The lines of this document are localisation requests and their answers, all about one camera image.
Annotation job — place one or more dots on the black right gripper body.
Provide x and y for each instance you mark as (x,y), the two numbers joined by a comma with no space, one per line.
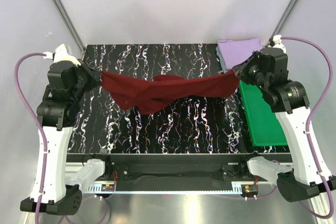
(249,73)

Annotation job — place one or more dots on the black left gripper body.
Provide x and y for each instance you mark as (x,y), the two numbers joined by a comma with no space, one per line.
(87,81)

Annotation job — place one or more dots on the dark red t shirt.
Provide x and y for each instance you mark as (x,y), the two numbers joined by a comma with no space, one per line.
(152,96)

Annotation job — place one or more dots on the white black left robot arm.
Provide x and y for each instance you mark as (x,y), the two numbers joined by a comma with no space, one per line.
(52,193)

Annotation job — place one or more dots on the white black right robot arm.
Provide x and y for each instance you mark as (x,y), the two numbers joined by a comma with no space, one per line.
(309,177)

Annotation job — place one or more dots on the folded lavender t shirt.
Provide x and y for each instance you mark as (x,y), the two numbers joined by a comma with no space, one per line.
(235,52)

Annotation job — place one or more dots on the folded grey blue t shirt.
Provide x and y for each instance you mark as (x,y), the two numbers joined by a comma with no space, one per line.
(221,60)

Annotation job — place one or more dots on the green plastic tray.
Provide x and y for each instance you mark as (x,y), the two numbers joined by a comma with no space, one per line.
(264,128)

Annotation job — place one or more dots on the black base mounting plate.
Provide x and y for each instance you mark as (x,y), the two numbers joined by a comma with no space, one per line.
(179,168)

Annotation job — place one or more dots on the left aluminium frame post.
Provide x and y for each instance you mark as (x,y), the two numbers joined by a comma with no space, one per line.
(69,24)

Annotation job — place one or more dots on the aluminium frame post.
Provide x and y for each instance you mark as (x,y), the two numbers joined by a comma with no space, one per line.
(69,24)
(285,17)

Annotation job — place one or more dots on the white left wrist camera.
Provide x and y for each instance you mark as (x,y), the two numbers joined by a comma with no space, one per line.
(61,53)

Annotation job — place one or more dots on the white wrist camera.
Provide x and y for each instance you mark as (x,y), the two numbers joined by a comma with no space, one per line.
(61,53)
(276,42)

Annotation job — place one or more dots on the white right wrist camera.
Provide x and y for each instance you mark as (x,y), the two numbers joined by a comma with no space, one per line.
(276,42)

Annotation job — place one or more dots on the right aluminium frame post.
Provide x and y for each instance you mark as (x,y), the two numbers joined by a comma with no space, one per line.
(285,17)

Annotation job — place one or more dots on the white slotted cable duct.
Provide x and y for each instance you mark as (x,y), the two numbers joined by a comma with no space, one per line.
(147,188)

